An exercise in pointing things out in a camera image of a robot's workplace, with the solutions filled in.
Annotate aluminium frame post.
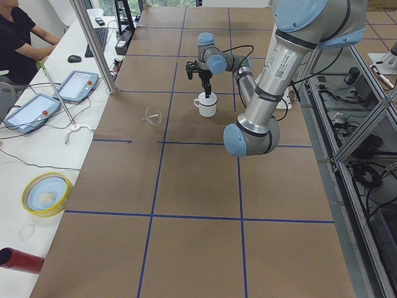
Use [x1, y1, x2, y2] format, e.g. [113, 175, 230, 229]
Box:
[70, 0, 116, 94]

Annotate black computer mouse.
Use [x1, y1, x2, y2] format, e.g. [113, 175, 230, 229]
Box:
[68, 55, 82, 63]

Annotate black power adapter box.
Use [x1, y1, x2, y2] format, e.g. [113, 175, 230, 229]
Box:
[115, 31, 133, 56]

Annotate metal reacher grabber stick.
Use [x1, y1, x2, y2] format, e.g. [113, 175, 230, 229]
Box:
[38, 60, 94, 145]

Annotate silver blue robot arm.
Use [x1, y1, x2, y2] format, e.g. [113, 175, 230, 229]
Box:
[197, 1, 368, 157]

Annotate red cylinder bottle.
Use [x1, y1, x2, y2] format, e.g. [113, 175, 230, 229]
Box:
[1, 248, 45, 274]

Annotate black keyboard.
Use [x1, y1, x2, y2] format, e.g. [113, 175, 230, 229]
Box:
[84, 27, 108, 58]

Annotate white ceramic lid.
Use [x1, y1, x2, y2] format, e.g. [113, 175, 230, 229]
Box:
[198, 93, 217, 106]

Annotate light blue plate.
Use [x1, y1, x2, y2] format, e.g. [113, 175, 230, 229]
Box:
[27, 177, 68, 211]

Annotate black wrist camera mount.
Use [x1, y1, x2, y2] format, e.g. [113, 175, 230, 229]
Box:
[185, 61, 199, 80]

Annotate white enamel mug blue rim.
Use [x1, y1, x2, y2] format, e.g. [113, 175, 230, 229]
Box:
[193, 98, 218, 117]

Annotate yellow tape roll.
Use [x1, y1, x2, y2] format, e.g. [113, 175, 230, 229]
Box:
[21, 172, 73, 218]

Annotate blue teach pendant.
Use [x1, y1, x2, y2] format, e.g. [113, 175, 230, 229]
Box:
[57, 70, 99, 104]
[4, 93, 61, 134]

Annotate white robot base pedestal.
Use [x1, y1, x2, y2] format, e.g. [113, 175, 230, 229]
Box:
[275, 87, 292, 110]

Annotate aluminium side rack frame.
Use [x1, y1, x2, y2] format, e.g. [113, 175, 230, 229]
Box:
[305, 18, 397, 298]

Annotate black handheld device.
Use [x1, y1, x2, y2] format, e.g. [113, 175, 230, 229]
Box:
[94, 17, 105, 26]

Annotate near blue teach pendant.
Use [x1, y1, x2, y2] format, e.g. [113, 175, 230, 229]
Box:
[4, 93, 61, 134]

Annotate clear rubber band ring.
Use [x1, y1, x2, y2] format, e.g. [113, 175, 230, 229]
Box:
[19, 223, 36, 240]

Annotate far blue teach pendant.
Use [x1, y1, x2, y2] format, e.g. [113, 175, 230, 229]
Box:
[57, 70, 99, 104]

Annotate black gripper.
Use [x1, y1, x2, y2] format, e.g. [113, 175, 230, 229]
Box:
[198, 68, 212, 98]

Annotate person in black shirt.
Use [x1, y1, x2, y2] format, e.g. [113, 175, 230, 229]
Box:
[1, 1, 60, 85]

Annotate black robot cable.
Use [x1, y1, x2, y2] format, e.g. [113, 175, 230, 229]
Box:
[218, 45, 294, 122]

